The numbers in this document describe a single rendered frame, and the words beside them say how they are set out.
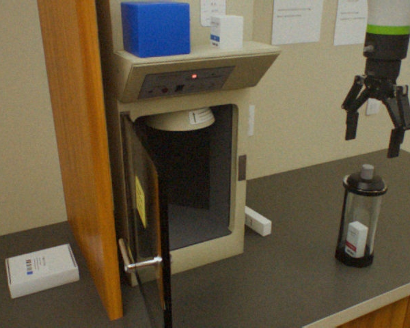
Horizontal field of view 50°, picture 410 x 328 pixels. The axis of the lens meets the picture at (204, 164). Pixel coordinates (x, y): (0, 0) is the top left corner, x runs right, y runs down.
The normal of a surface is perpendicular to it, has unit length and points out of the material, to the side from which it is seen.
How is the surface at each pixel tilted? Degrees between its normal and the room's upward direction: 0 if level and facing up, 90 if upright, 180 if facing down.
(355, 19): 90
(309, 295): 0
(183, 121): 66
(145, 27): 90
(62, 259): 0
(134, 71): 135
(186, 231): 0
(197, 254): 90
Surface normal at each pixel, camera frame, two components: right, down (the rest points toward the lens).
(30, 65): 0.45, 0.35
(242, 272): 0.00, -0.92
